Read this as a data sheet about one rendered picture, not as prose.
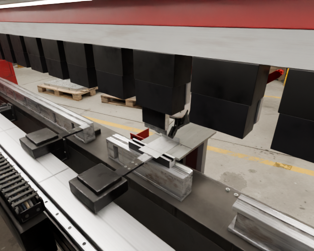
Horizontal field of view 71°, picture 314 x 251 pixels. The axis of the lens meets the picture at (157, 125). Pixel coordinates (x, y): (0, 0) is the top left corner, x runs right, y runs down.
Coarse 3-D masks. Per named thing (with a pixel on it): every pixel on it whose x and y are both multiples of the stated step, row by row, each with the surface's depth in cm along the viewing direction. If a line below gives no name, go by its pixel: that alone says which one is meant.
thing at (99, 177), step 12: (144, 156) 73; (96, 168) 62; (108, 168) 62; (120, 168) 67; (132, 168) 67; (72, 180) 59; (84, 180) 58; (96, 180) 58; (108, 180) 58; (120, 180) 59; (72, 192) 60; (84, 192) 55; (96, 192) 54; (108, 192) 55; (120, 192) 59; (96, 204) 53
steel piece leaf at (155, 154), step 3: (141, 147) 78; (144, 147) 78; (147, 147) 78; (141, 150) 77; (144, 150) 77; (147, 150) 77; (150, 150) 77; (153, 150) 77; (150, 153) 75; (153, 153) 75; (156, 153) 75; (159, 153) 75; (153, 156) 73; (156, 156) 73
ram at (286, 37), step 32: (96, 0) 65; (128, 0) 57; (160, 0) 51; (192, 0) 46; (224, 0) 42; (256, 0) 38; (288, 0) 35; (0, 32) 129; (32, 32) 101; (64, 32) 83; (96, 32) 70; (128, 32) 61; (160, 32) 54; (192, 32) 48; (224, 32) 44; (256, 32) 40; (288, 32) 37; (288, 64) 38
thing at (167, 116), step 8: (144, 112) 72; (152, 112) 70; (160, 112) 67; (144, 120) 74; (152, 120) 71; (160, 120) 68; (168, 120) 68; (152, 128) 74; (160, 128) 70; (168, 128) 70
